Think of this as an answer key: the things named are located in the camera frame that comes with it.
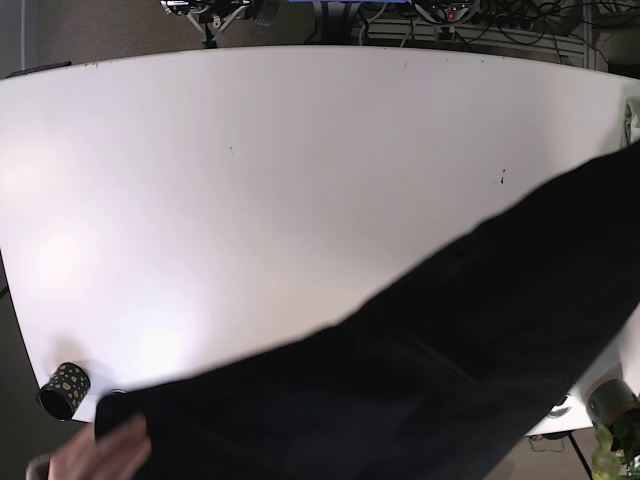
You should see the right silver table grommet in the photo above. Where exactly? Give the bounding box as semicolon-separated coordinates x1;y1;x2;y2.
547;394;574;419

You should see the grey flower pot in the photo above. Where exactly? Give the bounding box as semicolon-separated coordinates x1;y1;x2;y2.
586;378;639;427

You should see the sage green T-shirt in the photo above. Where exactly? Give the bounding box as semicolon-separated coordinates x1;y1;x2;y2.
621;97;640;147

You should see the black gold-dotted cup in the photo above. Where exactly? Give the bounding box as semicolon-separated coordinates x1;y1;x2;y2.
37;362;91;421

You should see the person's bare hand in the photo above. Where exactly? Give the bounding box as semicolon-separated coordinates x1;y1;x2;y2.
48;415;151;480

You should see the black T-shirt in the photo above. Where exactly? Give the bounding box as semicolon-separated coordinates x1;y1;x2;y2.
95;145;639;479

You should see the green potted plant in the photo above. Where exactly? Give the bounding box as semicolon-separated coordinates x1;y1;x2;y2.
591;415;639;480

